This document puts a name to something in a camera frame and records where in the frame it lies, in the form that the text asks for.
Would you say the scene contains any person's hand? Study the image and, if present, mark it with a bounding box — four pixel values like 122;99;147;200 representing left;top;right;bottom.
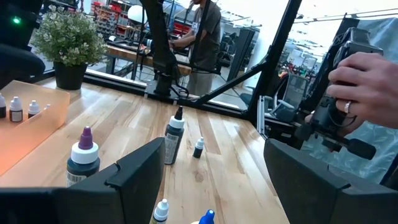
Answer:
325;52;398;130

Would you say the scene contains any large black food coloring bottle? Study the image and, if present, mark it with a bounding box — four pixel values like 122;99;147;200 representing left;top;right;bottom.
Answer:
164;105;186;166

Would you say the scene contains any red parts bin shelf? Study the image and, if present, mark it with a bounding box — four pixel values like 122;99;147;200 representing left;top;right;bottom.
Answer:
91;0;131;38

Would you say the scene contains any small brown bottle white cap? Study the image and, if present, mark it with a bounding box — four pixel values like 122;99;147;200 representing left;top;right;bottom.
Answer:
9;96;24;123

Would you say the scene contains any large purple food coloring bottle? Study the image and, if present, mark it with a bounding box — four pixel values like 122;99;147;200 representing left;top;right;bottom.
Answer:
65;126;101;188

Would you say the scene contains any grey office chair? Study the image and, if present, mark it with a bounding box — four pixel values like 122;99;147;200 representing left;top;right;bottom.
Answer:
241;73;310;124

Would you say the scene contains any orange translucent plastic bin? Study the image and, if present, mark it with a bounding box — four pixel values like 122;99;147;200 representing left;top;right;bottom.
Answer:
0;80;71;177

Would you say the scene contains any round white globe lamp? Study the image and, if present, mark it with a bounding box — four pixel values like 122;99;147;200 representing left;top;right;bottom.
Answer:
127;4;149;25

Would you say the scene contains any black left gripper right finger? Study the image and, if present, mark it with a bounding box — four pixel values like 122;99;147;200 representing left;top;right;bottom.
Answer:
263;138;398;224

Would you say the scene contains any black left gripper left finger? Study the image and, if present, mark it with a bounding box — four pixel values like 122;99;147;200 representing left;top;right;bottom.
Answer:
0;137;166;224

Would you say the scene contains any bushy plant in black pot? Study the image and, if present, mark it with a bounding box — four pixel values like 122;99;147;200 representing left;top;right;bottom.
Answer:
30;4;108;91

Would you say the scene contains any large blue food coloring bottle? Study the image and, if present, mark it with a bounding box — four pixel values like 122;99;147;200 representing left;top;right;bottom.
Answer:
191;208;216;224

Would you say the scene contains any wooden workbench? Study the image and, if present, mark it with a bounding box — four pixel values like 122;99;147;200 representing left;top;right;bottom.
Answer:
104;43;193;82

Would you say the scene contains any person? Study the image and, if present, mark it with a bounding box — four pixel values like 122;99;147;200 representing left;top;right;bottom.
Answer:
169;0;223;97
300;17;398;184

